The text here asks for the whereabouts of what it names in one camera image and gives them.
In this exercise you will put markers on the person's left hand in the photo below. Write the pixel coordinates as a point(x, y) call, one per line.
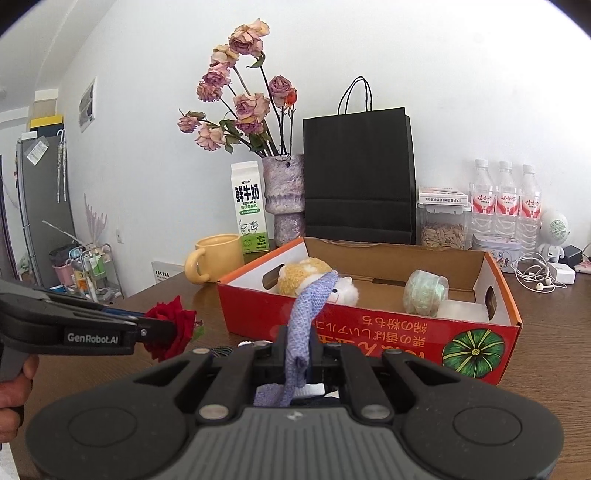
point(9, 397)

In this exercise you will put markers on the translucent white plastic container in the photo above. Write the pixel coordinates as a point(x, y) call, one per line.
point(425, 290)

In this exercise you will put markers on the white round speaker figure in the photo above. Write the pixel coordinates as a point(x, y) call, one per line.
point(554, 226)

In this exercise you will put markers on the grey refrigerator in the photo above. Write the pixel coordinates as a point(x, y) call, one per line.
point(44, 207)

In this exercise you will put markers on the clear seed container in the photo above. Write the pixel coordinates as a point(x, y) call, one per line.
point(443, 235)

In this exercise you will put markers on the yellow mug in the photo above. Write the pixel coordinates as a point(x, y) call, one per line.
point(221, 258)

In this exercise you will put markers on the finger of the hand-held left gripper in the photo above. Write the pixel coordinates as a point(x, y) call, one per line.
point(120, 312)
point(157, 331)

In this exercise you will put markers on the flat white red box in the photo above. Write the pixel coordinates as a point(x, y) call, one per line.
point(441, 194)

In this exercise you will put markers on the purple textured vase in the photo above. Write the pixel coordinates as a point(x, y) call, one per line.
point(284, 184)

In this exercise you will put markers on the wall notice sheet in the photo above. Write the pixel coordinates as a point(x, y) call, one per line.
point(87, 104)

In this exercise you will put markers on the white charger block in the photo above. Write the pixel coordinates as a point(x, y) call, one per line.
point(563, 273)

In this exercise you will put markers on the black power adapter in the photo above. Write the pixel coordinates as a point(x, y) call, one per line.
point(574, 255)

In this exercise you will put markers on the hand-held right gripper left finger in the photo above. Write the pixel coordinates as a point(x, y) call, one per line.
point(277, 350)

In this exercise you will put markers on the red cardboard box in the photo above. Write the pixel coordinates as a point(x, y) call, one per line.
point(415, 337)

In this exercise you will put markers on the printed tin box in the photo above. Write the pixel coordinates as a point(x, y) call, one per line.
point(496, 244)

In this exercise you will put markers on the clear water bottle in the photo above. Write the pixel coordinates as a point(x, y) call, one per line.
point(529, 207)
point(507, 203)
point(482, 203)

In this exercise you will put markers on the dried pink rose bouquet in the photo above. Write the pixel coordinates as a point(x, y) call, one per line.
point(251, 106)

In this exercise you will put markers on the black paper bag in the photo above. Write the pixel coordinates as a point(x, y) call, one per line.
point(358, 161)

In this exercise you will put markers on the white earphones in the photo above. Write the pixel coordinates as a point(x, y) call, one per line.
point(539, 286)

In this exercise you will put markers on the pink flat item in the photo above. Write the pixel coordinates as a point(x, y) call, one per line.
point(584, 266)

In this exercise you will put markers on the white wall socket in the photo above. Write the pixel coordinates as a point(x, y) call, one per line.
point(121, 235)

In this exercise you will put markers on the yellow white plush toy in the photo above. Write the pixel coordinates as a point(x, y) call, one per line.
point(304, 274)

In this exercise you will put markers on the red rose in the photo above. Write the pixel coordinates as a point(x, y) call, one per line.
point(166, 332)

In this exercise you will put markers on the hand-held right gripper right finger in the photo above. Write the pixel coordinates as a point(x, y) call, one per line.
point(316, 355)

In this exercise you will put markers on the white milk carton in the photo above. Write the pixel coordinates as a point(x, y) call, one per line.
point(249, 203)

